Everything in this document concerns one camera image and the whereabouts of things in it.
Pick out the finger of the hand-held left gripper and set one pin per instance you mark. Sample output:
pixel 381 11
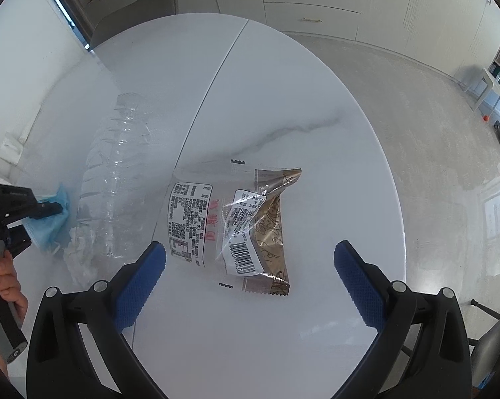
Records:
pixel 17 243
pixel 46 210

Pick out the white card box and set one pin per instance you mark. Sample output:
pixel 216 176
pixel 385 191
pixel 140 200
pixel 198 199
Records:
pixel 13 145

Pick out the person's left hand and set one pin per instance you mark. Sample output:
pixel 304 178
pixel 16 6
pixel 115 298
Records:
pixel 6 282

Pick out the clear plastic bottle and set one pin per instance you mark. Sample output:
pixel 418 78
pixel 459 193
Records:
pixel 112 183

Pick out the drawer cabinet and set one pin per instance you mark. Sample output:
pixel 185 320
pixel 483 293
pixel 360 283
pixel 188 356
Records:
pixel 308 0

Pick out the white crumpled tissue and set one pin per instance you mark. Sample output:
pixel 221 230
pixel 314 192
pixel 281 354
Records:
pixel 78 257

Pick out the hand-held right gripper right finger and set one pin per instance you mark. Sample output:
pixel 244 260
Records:
pixel 360 286

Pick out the blue face mask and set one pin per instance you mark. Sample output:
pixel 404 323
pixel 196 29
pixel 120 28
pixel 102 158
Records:
pixel 50 232

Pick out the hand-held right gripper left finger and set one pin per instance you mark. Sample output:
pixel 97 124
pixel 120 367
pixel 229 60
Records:
pixel 139 286

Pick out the small white stool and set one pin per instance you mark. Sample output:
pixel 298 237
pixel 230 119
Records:
pixel 484 87

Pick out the clear printed wrapper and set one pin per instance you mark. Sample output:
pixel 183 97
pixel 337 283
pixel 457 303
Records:
pixel 187 216

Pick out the grey chair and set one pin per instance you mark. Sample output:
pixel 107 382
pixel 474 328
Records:
pixel 137 12
pixel 493 345

